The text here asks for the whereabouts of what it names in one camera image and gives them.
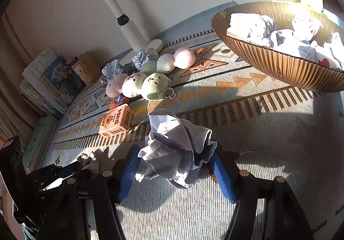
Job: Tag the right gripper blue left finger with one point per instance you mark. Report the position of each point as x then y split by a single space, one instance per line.
110 188

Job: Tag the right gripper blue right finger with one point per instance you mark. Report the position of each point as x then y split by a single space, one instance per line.
241 188

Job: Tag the orange cartoon card box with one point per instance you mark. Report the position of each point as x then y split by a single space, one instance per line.
117 121

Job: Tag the large white paper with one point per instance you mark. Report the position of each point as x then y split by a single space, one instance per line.
175 149

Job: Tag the white red plush toy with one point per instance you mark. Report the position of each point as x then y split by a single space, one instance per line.
327 63

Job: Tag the patterned blue table mat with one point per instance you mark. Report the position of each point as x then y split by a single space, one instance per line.
277 129

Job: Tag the pink plush ball face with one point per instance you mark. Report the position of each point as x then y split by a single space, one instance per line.
114 87

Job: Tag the cream plush ball face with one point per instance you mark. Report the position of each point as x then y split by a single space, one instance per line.
132 85

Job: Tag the black mesh pen cup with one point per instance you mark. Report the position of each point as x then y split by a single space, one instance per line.
74 79

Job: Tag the green plush ball face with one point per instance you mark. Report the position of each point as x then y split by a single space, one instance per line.
155 86

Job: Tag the stack of books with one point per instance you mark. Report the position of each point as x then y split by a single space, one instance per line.
47 76

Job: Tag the crumpled paper behind plushes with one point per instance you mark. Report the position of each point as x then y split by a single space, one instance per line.
111 70

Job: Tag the wooden pen holder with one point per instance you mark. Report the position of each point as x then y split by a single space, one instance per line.
87 68

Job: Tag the light green plush ball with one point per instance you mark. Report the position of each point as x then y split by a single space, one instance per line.
148 67

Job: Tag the amber ribbed glass bowl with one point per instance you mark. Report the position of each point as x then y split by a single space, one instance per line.
295 71

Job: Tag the crumpled paper by lamp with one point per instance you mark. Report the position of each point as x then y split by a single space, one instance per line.
143 57

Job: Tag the white plush ball back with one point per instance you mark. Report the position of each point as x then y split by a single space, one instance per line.
165 64

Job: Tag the pink plush ball back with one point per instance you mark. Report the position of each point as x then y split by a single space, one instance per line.
184 58

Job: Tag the white desk lamp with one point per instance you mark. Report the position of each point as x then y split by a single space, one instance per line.
133 35

